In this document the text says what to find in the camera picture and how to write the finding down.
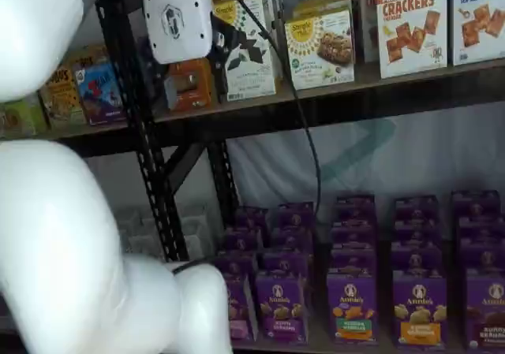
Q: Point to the purple box green label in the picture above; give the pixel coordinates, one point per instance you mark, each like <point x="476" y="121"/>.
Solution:
<point x="353" y="259"/>
<point x="353" y="306"/>
<point x="355" y="208"/>
<point x="354" y="233"/>

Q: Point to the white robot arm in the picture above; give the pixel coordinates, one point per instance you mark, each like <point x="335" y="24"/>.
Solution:
<point x="59" y="232"/>

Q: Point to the green snack box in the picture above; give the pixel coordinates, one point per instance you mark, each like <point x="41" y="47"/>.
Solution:
<point x="19" y="115"/>

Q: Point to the purple box brown label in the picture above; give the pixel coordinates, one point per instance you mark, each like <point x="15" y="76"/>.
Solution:
<point x="475" y="202"/>
<point x="487" y="310"/>
<point x="483" y="251"/>
<point x="481" y="226"/>

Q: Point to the orange cracker box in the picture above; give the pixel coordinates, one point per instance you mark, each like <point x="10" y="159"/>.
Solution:
<point x="193" y="86"/>

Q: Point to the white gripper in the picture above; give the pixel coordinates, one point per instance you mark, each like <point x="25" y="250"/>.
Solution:
<point x="177" y="19"/>

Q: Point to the white organic pastry carton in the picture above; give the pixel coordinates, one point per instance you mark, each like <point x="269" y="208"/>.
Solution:
<point x="144" y="247"/>
<point x="136" y="222"/>
<point x="199" y="245"/>
<point x="195" y="218"/>

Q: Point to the purple box pink label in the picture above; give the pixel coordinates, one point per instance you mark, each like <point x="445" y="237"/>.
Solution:
<point x="252" y="218"/>
<point x="241" y="314"/>
<point x="242" y="241"/>
<point x="236" y="265"/>

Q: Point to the white backdrop sheet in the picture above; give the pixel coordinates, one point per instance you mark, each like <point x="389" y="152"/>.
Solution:
<point x="434" y="157"/>

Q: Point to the yellow snack bar box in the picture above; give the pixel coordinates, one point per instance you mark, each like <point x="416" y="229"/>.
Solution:
<point x="61" y="94"/>

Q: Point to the orange pretzel crackers box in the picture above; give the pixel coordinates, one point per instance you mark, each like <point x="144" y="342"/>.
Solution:
<point x="412" y="34"/>

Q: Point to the purple box orange label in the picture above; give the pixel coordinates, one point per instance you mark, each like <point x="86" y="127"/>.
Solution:
<point x="417" y="229"/>
<point x="416" y="206"/>
<point x="417" y="255"/>
<point x="420" y="306"/>

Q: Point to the blue Z Bar box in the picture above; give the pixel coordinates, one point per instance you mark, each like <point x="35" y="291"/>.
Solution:
<point x="100" y="92"/>

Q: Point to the blue sea salt crackers box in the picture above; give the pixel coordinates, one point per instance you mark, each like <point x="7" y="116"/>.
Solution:
<point x="479" y="19"/>

